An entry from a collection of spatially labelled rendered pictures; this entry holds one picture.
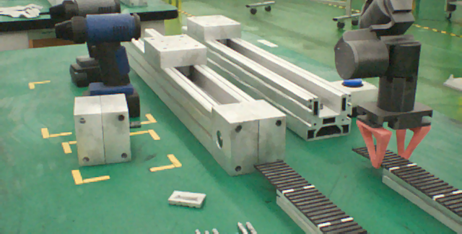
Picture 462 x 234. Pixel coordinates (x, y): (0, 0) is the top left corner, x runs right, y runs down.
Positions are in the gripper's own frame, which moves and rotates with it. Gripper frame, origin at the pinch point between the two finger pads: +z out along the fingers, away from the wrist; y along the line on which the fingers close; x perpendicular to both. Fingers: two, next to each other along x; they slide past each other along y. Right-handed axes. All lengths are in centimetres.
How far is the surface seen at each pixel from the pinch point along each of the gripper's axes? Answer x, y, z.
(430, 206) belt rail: 12.2, 1.7, 2.0
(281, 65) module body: -44.4, -2.3, -5.1
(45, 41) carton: -352, 34, 46
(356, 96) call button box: -27.0, -11.7, -1.7
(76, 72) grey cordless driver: -72, 41, 0
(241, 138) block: -9.9, 21.9, -3.1
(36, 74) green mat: -90, 50, 4
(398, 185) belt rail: 4.8, 1.7, 2.0
